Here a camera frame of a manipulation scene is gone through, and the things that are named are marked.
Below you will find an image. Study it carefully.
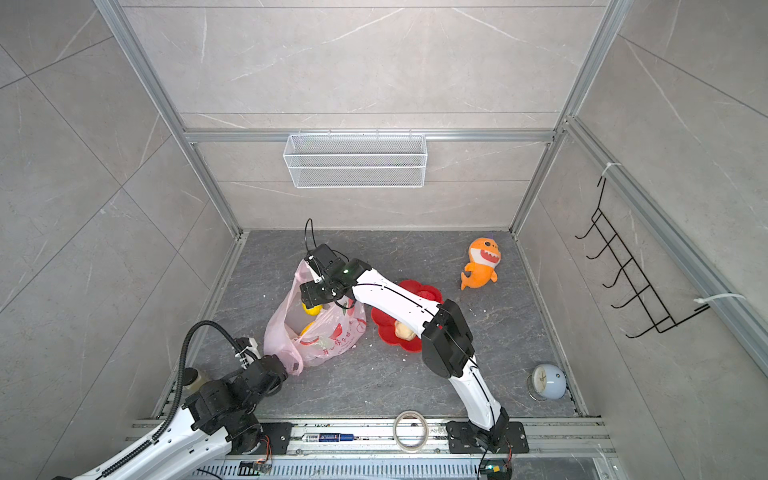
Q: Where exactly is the cream fake pear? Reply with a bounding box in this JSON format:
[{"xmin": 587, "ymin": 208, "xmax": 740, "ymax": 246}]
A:
[{"xmin": 302, "ymin": 304, "xmax": 324, "ymax": 317}]

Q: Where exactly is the pink plastic bag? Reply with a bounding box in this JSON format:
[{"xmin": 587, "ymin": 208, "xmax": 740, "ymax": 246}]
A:
[{"xmin": 263, "ymin": 261, "xmax": 368, "ymax": 375}]

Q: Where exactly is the red flower-shaped plate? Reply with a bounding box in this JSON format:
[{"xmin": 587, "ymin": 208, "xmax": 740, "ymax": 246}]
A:
[{"xmin": 371, "ymin": 280, "xmax": 443, "ymax": 352}]

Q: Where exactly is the peach fake fruit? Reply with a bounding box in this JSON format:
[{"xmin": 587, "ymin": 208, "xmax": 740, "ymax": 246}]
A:
[{"xmin": 394, "ymin": 321, "xmax": 418, "ymax": 342}]

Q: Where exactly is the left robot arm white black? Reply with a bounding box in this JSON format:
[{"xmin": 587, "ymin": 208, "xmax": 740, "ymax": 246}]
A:
[{"xmin": 78, "ymin": 355, "xmax": 288, "ymax": 479}]

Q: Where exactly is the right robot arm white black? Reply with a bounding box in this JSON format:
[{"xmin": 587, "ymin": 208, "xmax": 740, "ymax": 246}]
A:
[{"xmin": 300, "ymin": 244, "xmax": 509, "ymax": 453}]

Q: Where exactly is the yellow fake banana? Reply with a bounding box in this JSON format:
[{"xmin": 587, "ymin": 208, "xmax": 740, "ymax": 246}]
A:
[{"xmin": 299, "ymin": 321, "xmax": 315, "ymax": 336}]

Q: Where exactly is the small dark-lid jar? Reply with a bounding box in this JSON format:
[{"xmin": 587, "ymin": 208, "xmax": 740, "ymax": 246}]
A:
[{"xmin": 181, "ymin": 367, "xmax": 210, "ymax": 395}]

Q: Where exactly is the blue marker pen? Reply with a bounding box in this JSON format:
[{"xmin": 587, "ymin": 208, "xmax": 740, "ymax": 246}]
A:
[{"xmin": 302, "ymin": 433, "xmax": 356, "ymax": 443}]

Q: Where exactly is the orange shark plush toy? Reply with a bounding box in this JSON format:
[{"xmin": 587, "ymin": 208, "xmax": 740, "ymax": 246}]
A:
[{"xmin": 461, "ymin": 238, "xmax": 501, "ymax": 290}]

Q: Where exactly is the clear tape roll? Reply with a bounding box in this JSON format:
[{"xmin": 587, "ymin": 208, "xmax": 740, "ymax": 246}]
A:
[{"xmin": 392, "ymin": 410, "xmax": 430, "ymax": 454}]

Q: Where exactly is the white round alarm clock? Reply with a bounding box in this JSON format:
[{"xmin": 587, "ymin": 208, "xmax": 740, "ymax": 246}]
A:
[{"xmin": 527, "ymin": 364, "xmax": 567, "ymax": 401}]

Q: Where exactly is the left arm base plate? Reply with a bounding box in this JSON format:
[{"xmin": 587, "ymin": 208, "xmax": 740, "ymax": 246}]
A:
[{"xmin": 240, "ymin": 422, "xmax": 293, "ymax": 457}]

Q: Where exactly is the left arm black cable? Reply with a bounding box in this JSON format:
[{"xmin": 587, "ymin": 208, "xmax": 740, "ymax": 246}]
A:
[{"xmin": 149, "ymin": 320, "xmax": 244, "ymax": 442}]

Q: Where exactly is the white wire mesh basket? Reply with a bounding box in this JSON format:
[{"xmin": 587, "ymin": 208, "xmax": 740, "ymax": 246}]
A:
[{"xmin": 283, "ymin": 133, "xmax": 428, "ymax": 189}]

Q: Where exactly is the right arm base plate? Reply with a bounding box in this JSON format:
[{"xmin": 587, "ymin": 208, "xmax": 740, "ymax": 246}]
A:
[{"xmin": 446, "ymin": 421, "xmax": 530, "ymax": 454}]

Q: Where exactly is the black wire hook rack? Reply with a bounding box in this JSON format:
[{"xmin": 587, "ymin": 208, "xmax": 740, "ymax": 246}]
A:
[{"xmin": 575, "ymin": 178, "xmax": 711, "ymax": 339}]

